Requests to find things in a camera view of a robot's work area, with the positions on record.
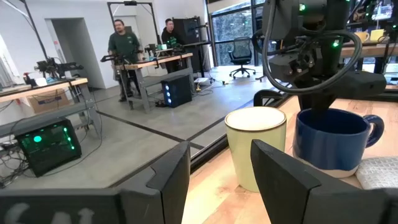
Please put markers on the cardboard box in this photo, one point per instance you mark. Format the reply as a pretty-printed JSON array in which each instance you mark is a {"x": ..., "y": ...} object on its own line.
[{"x": 46, "y": 102}]

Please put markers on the blue mug with cream base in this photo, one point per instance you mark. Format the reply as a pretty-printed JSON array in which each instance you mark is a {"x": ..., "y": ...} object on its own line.
[{"x": 332, "y": 146}]

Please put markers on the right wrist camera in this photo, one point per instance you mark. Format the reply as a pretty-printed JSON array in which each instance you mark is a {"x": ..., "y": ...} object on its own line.
[{"x": 283, "y": 67}]

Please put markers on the display screen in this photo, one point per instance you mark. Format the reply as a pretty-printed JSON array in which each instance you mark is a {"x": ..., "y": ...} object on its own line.
[{"x": 382, "y": 9}]

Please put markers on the person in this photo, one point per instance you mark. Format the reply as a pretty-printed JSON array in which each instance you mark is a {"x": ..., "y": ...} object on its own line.
[
  {"x": 124, "y": 46},
  {"x": 170, "y": 39}
]

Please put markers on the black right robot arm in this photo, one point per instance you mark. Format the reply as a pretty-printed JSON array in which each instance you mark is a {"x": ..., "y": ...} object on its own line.
[{"x": 311, "y": 18}]

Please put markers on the black curved bar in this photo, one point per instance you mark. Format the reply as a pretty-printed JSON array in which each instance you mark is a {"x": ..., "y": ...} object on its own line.
[{"x": 267, "y": 92}]

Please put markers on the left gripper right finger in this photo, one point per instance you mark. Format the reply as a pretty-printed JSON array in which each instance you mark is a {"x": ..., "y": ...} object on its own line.
[{"x": 289, "y": 193}]

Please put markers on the black robot arm on workbench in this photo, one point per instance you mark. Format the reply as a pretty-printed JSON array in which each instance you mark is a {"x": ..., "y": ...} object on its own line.
[
  {"x": 115, "y": 57},
  {"x": 59, "y": 67}
]

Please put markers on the grey waffle-weave cloth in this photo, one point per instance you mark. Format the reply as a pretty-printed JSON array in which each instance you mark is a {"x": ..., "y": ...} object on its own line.
[{"x": 379, "y": 172}]

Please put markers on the pale yellow ceramic cup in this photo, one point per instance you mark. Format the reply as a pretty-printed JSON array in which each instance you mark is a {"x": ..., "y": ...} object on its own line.
[{"x": 255, "y": 149}]

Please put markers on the large glass window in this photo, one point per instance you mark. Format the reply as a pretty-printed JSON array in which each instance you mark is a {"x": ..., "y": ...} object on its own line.
[{"x": 231, "y": 28}]

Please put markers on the thin black pole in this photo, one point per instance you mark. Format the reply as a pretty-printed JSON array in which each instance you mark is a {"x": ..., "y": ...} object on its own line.
[{"x": 35, "y": 29}]

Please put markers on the black office chair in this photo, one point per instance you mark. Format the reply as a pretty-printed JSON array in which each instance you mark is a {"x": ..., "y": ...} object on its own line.
[{"x": 241, "y": 53}]

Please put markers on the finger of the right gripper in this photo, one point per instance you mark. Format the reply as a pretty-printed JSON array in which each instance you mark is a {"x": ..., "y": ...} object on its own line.
[{"x": 314, "y": 107}]

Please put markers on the black computer tower green lights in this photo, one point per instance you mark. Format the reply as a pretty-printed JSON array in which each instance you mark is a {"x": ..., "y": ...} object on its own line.
[{"x": 46, "y": 155}]

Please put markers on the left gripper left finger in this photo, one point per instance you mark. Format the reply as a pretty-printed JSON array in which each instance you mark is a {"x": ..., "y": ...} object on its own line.
[{"x": 161, "y": 193}]

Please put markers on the black computer tower blue lights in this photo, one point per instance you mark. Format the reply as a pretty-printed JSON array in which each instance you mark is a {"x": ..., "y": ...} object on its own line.
[{"x": 180, "y": 90}]

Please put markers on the tall black cabinet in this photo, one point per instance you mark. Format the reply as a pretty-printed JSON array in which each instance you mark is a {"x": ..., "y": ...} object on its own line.
[{"x": 189, "y": 31}]

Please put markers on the wood-topped workbench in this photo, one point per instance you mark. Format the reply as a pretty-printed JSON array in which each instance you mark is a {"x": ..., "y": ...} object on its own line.
[
  {"x": 46, "y": 87},
  {"x": 367, "y": 51},
  {"x": 155, "y": 62}
]

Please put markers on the black camera rig frame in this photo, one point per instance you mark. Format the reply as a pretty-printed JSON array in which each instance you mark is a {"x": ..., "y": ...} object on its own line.
[{"x": 130, "y": 3}]

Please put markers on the small yellow mug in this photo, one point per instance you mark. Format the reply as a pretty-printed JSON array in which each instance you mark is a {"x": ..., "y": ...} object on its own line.
[
  {"x": 361, "y": 36},
  {"x": 377, "y": 35}
]

